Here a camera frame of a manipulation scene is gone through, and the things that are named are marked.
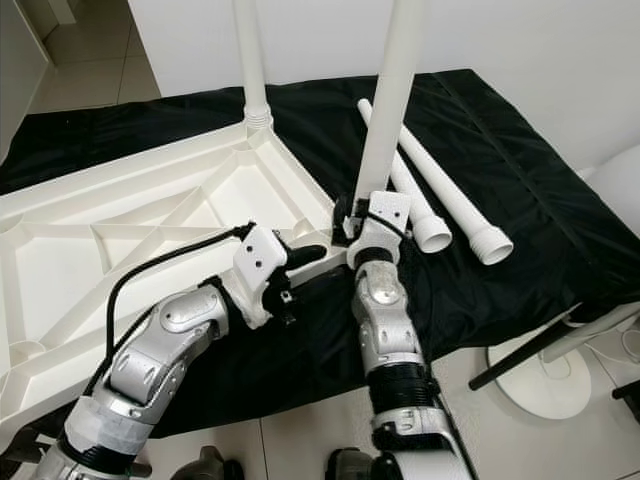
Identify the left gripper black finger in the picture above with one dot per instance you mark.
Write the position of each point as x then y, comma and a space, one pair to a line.
306, 258

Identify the grey robot foot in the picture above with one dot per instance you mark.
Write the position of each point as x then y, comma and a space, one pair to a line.
350, 466
210, 466

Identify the white rounded object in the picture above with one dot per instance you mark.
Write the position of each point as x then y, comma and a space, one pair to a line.
615, 190

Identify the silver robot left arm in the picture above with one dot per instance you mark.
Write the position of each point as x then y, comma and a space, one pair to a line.
160, 330

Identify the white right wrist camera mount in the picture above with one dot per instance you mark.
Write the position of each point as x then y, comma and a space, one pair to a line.
385, 215

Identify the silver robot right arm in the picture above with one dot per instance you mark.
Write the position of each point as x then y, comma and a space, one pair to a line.
390, 320

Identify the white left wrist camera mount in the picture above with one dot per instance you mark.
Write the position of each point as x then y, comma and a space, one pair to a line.
260, 265

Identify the grey robot right foot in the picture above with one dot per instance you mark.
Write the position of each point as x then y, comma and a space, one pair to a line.
350, 466

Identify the grey robot left foot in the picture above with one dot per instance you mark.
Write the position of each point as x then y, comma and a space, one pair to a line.
210, 466

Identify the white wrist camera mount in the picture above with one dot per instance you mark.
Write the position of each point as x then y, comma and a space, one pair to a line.
260, 265
385, 215

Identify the white plastic table top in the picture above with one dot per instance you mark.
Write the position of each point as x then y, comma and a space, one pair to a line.
80, 260

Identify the black cloth table cover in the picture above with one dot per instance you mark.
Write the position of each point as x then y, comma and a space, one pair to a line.
510, 150

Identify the black metal table leg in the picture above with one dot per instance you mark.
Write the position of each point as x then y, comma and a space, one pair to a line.
22, 460
520, 355

